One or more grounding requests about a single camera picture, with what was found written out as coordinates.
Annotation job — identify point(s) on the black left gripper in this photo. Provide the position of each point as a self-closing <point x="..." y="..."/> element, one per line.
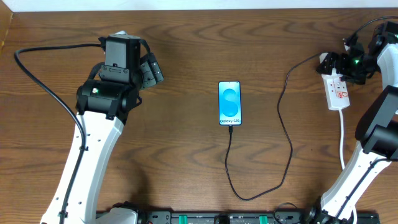
<point x="152" y="71"/>

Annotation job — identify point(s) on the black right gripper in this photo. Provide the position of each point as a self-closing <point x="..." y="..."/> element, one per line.
<point x="337" y="62"/>

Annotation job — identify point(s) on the blue Galaxy smartphone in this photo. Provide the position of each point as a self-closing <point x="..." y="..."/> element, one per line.
<point x="229" y="103"/>

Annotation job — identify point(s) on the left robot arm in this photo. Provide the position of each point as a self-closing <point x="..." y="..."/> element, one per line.
<point x="103" y="104"/>

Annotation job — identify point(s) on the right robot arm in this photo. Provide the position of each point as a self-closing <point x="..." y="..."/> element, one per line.
<point x="376" y="132"/>

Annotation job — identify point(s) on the white power strip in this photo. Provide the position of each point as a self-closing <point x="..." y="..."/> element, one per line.
<point x="336" y="91"/>

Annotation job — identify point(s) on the cardboard side panel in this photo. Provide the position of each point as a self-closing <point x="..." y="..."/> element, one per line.
<point x="5" y="21"/>

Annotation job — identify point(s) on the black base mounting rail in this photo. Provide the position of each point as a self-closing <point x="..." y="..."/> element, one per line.
<point x="165" y="217"/>

